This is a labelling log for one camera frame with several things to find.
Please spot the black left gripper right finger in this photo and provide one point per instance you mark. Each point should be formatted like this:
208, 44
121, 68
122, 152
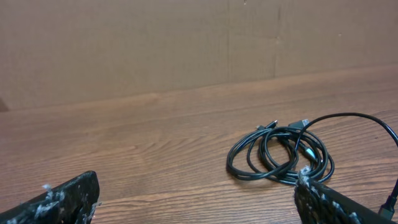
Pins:
319, 204

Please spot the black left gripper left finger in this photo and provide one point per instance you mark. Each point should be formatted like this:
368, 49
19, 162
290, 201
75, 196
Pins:
73, 201

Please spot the black USB cable long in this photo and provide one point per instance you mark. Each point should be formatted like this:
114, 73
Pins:
277, 153

